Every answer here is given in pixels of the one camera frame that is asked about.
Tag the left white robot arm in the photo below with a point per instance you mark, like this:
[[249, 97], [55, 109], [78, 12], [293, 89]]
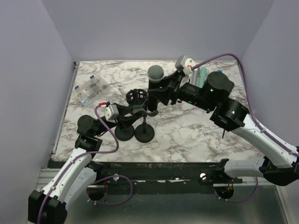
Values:
[[50, 205]]

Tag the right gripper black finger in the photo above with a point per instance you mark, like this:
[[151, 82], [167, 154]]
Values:
[[162, 96], [171, 82]]

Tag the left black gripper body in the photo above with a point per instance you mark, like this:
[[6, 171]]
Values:
[[101, 129]]

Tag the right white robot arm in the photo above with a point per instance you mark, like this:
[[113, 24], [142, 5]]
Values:
[[276, 166]]

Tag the clear plastic screw box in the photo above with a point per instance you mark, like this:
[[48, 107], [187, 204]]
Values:
[[91, 90]]

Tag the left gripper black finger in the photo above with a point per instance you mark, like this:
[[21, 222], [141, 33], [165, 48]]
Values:
[[125, 109], [130, 120]]

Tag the black round-base mic stand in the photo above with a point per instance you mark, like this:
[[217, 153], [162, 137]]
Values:
[[144, 132]]

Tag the grey microphone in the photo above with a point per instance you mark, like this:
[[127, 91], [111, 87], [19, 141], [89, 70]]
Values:
[[194, 78]]

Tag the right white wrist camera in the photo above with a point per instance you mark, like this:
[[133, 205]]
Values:
[[184, 65]]

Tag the teal microphone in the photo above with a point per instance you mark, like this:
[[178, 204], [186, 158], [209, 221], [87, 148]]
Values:
[[202, 77]]

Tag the black round-base shock mount stand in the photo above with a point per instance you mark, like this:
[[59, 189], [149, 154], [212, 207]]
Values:
[[137, 98]]

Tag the black round-base clip stand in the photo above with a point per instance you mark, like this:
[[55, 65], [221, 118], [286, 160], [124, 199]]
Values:
[[124, 134]]

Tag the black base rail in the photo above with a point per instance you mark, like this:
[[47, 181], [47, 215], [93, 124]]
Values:
[[146, 178]]

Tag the small white plastic piece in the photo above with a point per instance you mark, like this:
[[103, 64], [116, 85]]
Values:
[[214, 145]]

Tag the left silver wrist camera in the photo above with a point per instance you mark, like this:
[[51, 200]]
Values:
[[111, 111]]

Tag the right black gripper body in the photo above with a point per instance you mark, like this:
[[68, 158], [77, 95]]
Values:
[[191, 93]]

